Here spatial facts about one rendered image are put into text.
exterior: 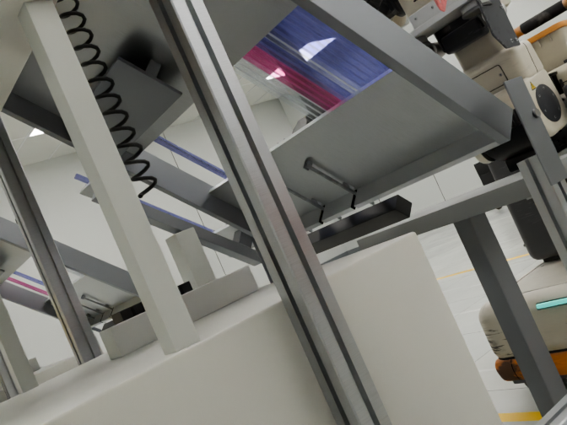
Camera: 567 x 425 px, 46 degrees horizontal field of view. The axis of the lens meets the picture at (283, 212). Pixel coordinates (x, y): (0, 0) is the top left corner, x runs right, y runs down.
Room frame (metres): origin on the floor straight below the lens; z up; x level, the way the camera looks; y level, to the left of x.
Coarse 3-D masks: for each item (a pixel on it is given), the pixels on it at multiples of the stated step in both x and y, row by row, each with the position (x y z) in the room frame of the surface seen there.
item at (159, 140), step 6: (156, 138) 1.37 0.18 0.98; (162, 138) 1.37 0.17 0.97; (162, 144) 1.38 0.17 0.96; (168, 144) 1.38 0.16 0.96; (174, 144) 1.39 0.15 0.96; (174, 150) 1.39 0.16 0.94; (180, 150) 1.39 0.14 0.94; (186, 150) 1.40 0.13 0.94; (186, 156) 1.40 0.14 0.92; (192, 156) 1.40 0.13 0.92; (198, 162) 1.41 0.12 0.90; (204, 162) 1.42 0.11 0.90; (204, 168) 1.43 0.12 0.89; (210, 168) 1.42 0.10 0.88; (216, 168) 1.43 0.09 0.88; (216, 174) 1.44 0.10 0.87; (222, 174) 1.43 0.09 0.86
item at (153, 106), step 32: (64, 0) 1.03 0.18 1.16; (96, 0) 1.01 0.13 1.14; (128, 0) 1.00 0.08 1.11; (224, 0) 0.95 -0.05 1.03; (256, 0) 0.94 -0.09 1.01; (288, 0) 0.93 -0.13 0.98; (96, 32) 1.08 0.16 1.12; (128, 32) 1.07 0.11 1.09; (160, 32) 1.05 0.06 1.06; (224, 32) 1.02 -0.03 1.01; (256, 32) 1.00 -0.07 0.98; (32, 64) 1.21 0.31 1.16; (96, 64) 1.16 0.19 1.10; (128, 64) 1.08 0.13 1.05; (160, 64) 1.12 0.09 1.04; (32, 96) 1.30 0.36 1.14; (128, 96) 1.16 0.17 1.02; (160, 96) 1.14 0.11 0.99; (160, 128) 1.31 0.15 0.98
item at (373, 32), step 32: (320, 0) 0.88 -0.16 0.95; (352, 0) 0.91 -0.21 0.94; (352, 32) 0.90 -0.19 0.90; (384, 32) 0.93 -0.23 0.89; (384, 64) 0.94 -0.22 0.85; (416, 64) 0.95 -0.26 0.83; (448, 64) 1.00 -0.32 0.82; (448, 96) 0.98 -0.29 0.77; (480, 96) 1.02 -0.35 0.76; (480, 128) 1.02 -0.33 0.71
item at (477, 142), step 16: (464, 144) 1.11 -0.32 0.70; (480, 144) 1.07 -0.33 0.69; (496, 144) 1.05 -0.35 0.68; (416, 160) 1.21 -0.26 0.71; (432, 160) 1.17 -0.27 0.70; (448, 160) 1.13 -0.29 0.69; (464, 160) 1.11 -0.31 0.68; (384, 176) 1.28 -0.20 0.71; (400, 176) 1.23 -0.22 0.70; (416, 176) 1.19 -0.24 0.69; (368, 192) 1.30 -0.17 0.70; (384, 192) 1.26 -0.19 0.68; (336, 208) 1.38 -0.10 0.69; (352, 208) 1.34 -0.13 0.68; (304, 224) 1.47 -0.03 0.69; (320, 224) 1.43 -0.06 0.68
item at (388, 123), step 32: (352, 96) 1.09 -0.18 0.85; (384, 96) 1.07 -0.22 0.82; (416, 96) 1.05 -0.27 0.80; (320, 128) 1.19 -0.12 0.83; (352, 128) 1.17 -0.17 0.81; (384, 128) 1.14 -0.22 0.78; (416, 128) 1.12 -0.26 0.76; (448, 128) 1.11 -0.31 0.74; (288, 160) 1.31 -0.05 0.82; (320, 160) 1.28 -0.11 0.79; (352, 160) 1.26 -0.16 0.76; (384, 160) 1.23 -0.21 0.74; (224, 192) 1.49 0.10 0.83; (320, 192) 1.39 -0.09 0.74
